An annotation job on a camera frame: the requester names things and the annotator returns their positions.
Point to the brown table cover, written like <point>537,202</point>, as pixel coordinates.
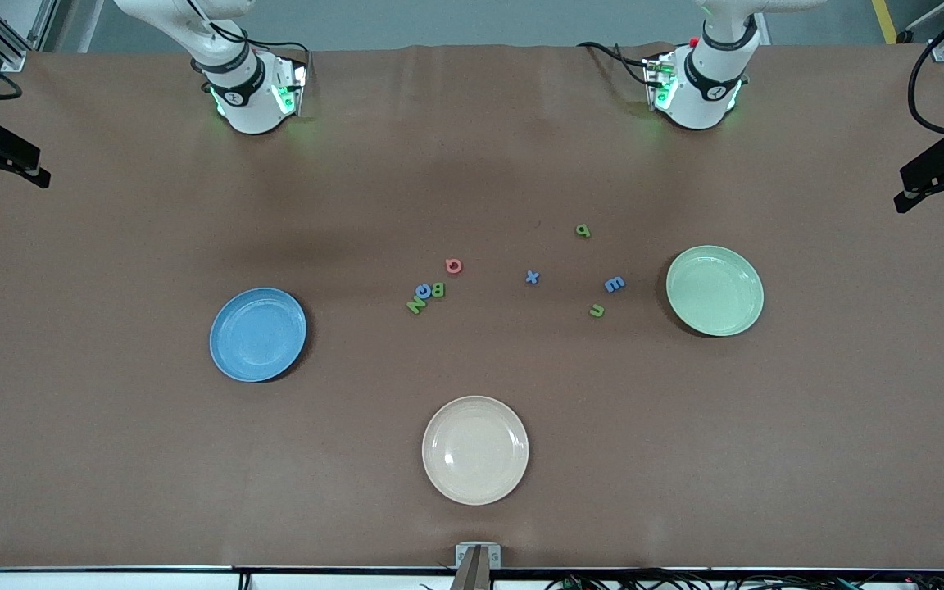
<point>472,164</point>

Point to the green letter u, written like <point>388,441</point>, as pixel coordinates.
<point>596,310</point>

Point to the green letter N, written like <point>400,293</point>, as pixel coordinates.
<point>415,306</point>

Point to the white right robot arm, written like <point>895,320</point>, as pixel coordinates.
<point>247,106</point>

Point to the blue letter m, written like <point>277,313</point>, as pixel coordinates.
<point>614,284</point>

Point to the red letter Q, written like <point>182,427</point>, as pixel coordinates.
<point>453,265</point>

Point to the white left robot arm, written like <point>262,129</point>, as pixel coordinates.
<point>705,98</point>

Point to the blue letter G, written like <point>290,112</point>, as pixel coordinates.
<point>422,290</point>

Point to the beige plate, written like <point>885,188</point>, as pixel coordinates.
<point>475,451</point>

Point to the blue plate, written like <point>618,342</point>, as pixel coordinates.
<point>259,336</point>

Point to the green plate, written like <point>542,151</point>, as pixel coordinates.
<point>715,291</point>

